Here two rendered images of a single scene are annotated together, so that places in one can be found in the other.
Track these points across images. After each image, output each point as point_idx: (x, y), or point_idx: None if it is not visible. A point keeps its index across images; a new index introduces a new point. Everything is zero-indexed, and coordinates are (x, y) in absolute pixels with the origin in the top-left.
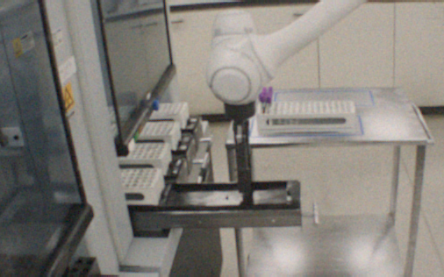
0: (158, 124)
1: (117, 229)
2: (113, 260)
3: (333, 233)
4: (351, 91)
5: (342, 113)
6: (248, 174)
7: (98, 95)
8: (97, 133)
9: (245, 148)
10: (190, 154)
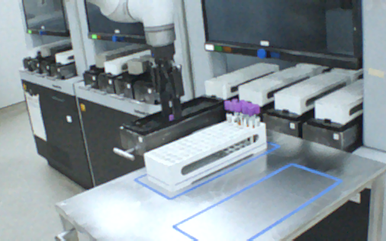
0: (307, 92)
1: (194, 81)
2: (184, 90)
3: None
4: (249, 237)
5: (156, 149)
6: (159, 100)
7: (194, 1)
8: (188, 20)
9: (152, 74)
10: (275, 125)
